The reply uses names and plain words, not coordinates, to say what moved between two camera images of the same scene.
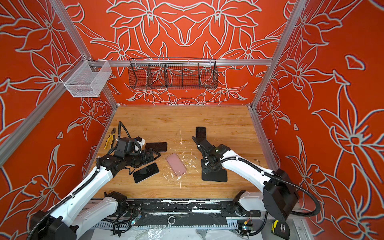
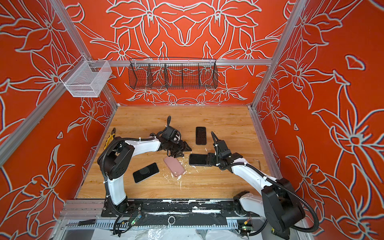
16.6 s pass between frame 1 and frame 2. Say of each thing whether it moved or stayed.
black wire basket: stayed
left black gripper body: moved
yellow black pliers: stayed
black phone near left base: stayed
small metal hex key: stayed
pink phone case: stayed
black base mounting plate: stayed
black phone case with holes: moved
